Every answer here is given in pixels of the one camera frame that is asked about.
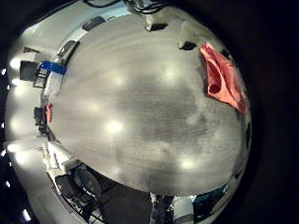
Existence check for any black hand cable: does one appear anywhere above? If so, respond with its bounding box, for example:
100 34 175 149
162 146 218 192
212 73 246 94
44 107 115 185
130 1 171 16

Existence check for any white box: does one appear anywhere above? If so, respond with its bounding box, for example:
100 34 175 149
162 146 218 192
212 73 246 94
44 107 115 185
44 139 81 173

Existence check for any blue box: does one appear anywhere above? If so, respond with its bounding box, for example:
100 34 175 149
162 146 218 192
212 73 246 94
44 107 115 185
39 59 69 76

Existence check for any black monitor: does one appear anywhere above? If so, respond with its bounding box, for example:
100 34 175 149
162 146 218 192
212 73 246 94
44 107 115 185
19 59 40 82

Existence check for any small black equipment box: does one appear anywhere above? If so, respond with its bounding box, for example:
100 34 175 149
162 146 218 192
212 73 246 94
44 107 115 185
33 106 48 128

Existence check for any black metal frame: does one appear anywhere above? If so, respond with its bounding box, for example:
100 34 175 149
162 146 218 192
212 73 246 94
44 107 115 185
32 67 51 91

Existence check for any electronics rack with teal lights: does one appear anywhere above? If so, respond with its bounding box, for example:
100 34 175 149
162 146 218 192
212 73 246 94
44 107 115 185
191 184 232 224

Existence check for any looped black cable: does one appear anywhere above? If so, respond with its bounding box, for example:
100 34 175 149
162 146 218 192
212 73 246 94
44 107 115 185
82 0 130 10

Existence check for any small red object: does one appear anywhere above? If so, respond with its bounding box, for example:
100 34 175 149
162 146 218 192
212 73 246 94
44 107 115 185
44 103 54 124

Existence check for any black office chair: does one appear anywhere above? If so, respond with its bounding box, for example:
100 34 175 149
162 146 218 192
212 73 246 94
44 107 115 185
54 162 104 210

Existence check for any black flat device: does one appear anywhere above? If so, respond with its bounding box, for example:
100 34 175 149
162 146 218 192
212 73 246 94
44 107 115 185
56 39 81 59

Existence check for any black flat pad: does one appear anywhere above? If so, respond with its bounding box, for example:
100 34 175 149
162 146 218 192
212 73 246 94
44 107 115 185
81 15 108 33

